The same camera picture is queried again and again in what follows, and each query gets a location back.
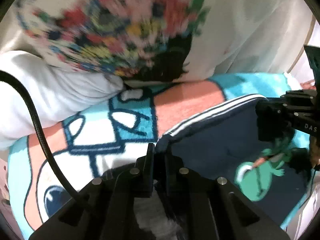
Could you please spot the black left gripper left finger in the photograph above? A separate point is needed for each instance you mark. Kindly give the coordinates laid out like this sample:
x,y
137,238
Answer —
x,y
103,209

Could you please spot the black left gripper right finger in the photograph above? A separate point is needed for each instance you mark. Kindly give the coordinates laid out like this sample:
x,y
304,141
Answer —
x,y
208,209

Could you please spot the striped grey pants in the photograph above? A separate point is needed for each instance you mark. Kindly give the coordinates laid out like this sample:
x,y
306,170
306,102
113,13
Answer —
x,y
223,142

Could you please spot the teal cartoon fleece blanket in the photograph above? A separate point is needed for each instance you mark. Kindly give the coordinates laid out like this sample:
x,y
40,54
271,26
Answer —
x,y
117,132

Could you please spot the grey plush toy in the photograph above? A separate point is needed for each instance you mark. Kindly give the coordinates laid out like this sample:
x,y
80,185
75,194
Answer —
x,y
56,94

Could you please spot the beige floral cushion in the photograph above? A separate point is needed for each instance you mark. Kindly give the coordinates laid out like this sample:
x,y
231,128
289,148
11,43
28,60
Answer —
x,y
159,40

